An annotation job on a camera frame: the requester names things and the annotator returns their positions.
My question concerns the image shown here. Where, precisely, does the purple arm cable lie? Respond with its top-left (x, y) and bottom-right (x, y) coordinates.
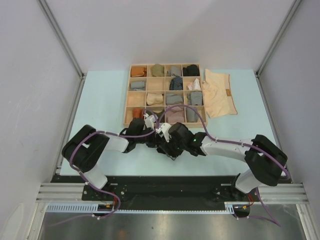
top-left (69, 109), bottom-right (161, 227)
top-left (156, 104), bottom-right (291, 227)

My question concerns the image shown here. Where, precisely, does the navy striped rolled underwear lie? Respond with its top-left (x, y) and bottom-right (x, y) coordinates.
top-left (169, 76), bottom-right (183, 91)

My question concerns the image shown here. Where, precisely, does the pink white rolled underwear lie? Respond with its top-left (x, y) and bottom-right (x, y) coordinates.
top-left (187, 78), bottom-right (201, 91)

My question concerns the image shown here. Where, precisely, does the black garment pile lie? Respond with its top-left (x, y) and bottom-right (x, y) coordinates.
top-left (156, 140), bottom-right (170, 157)

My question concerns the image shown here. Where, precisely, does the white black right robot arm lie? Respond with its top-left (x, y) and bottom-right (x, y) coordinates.
top-left (155, 122), bottom-right (288, 201)

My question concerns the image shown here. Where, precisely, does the wooden grid organizer tray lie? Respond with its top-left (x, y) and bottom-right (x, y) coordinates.
top-left (123, 63), bottom-right (208, 128)

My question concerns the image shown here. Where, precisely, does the grey rolled underwear middle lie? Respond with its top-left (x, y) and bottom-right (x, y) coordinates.
top-left (165, 93), bottom-right (183, 105)

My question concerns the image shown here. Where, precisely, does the dark green rolled underwear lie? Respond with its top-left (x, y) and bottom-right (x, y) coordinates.
top-left (149, 109), bottom-right (165, 123)

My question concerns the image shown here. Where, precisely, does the orange and cream underwear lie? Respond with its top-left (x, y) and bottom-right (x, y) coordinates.
top-left (132, 107), bottom-right (144, 119)

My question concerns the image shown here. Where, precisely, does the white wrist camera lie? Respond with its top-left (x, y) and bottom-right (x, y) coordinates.
top-left (155, 123), bottom-right (172, 143)
top-left (143, 113), bottom-right (158, 130)

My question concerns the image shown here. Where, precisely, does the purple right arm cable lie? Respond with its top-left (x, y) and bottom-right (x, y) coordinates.
top-left (156, 104), bottom-right (291, 227)

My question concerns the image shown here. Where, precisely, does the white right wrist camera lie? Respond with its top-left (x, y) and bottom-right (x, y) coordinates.
top-left (155, 123), bottom-right (172, 143)

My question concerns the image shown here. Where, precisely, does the olive rolled underwear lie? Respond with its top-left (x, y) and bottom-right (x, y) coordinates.
top-left (150, 64), bottom-right (165, 77)

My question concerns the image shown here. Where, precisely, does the peach underwear flat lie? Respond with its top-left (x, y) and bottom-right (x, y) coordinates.
top-left (202, 69), bottom-right (238, 118)

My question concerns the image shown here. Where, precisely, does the grey rolled underwear left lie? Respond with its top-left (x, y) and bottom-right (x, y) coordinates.
top-left (130, 81), bottom-right (146, 91)

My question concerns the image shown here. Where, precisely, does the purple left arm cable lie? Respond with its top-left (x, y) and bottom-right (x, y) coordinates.
top-left (69, 109), bottom-right (161, 227)

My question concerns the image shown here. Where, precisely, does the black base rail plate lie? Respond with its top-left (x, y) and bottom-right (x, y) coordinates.
top-left (51, 174), bottom-right (293, 212)

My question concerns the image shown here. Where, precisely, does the peach rolled underwear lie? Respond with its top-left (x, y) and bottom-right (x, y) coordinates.
top-left (146, 93), bottom-right (163, 106)

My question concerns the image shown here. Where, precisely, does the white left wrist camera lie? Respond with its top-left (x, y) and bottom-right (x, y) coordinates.
top-left (143, 113), bottom-right (158, 130)

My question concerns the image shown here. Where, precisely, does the aluminium corner post left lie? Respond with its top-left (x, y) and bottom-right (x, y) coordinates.
top-left (36, 0), bottom-right (85, 80)

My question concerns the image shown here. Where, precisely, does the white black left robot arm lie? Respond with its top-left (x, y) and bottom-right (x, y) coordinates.
top-left (61, 118), bottom-right (159, 200)

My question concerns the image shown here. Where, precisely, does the black rolled underwear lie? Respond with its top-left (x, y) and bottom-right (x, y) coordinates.
top-left (182, 64), bottom-right (200, 77)

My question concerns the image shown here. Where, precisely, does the aluminium corner post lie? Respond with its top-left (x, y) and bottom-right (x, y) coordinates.
top-left (36, 0), bottom-right (85, 80)
top-left (255, 0), bottom-right (304, 78)

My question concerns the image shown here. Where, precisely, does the grey rolled underwear top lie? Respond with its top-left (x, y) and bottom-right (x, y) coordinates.
top-left (167, 66), bottom-right (182, 77)

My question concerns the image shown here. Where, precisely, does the grey striped rolled underwear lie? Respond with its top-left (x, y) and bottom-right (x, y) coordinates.
top-left (187, 91), bottom-right (203, 106)

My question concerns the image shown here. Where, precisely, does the grey rolled underwear bottom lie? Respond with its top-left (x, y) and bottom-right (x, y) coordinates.
top-left (185, 107), bottom-right (199, 123)

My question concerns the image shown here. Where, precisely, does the orange rolled underwear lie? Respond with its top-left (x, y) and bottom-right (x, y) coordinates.
top-left (130, 66), bottom-right (147, 78)

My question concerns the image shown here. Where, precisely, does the white slotted cable duct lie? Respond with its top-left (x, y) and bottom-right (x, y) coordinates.
top-left (46, 202), bottom-right (250, 215)

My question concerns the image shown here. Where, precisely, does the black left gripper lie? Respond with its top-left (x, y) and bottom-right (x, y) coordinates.
top-left (134, 126), bottom-right (163, 148)

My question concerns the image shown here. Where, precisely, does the aluminium frame profile front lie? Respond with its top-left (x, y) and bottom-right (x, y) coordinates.
top-left (36, 183), bottom-right (309, 205)

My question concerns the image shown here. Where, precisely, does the aluminium corner post right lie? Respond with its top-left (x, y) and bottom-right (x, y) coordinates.
top-left (255, 0), bottom-right (304, 78)

